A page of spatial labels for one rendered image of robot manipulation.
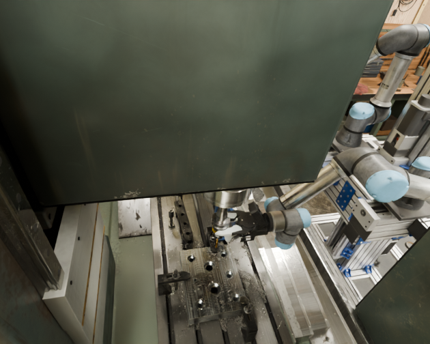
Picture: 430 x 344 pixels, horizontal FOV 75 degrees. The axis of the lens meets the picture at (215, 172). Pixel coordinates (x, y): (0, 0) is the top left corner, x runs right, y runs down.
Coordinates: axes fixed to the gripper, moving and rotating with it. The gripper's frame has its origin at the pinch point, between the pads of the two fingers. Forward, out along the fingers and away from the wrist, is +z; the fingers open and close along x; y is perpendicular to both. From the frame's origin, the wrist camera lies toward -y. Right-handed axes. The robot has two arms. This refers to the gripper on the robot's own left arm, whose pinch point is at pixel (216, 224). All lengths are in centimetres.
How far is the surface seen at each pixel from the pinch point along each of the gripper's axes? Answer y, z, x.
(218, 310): 30.4, 0.2, -16.2
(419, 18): -22, -311, 259
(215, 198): -20.1, 3.9, -6.4
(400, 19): -19, -287, 261
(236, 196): -21.6, -1.6, -8.0
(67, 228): -11.8, 43.9, -4.5
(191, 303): 30.5, 9.5, -11.8
